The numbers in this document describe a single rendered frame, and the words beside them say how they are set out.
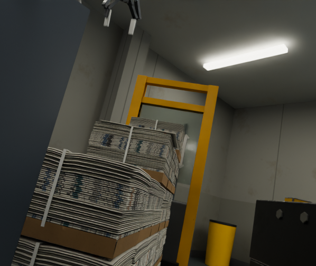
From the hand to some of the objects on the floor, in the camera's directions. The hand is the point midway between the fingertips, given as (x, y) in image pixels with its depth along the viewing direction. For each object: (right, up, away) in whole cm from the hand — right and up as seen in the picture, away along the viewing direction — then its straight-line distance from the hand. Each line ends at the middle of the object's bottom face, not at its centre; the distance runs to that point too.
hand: (119, 28), depth 127 cm
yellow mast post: (-35, -170, +99) cm, 200 cm away
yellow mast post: (+29, -181, +88) cm, 203 cm away
